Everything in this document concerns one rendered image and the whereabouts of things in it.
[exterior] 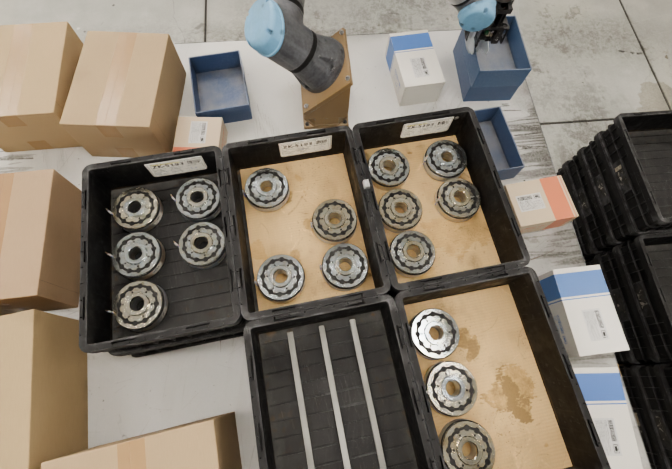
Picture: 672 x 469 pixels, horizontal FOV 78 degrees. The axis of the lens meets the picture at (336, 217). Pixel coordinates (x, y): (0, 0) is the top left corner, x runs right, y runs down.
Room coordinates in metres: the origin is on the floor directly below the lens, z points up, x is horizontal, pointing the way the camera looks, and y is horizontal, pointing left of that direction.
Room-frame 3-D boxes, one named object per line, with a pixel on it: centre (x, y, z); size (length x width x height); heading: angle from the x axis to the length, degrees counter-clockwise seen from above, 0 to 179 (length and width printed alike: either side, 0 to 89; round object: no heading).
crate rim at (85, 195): (0.24, 0.36, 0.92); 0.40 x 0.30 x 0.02; 16
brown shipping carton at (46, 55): (0.68, 0.86, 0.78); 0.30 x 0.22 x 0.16; 12
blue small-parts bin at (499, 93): (0.94, -0.42, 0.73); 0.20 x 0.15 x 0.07; 8
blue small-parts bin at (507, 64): (0.94, -0.42, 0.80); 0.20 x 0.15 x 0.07; 9
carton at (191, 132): (0.56, 0.39, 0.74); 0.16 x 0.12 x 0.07; 5
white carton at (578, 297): (0.21, -0.61, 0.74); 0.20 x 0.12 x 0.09; 12
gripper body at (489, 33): (0.90, -0.35, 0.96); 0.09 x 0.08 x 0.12; 9
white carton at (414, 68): (0.90, -0.19, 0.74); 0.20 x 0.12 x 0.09; 15
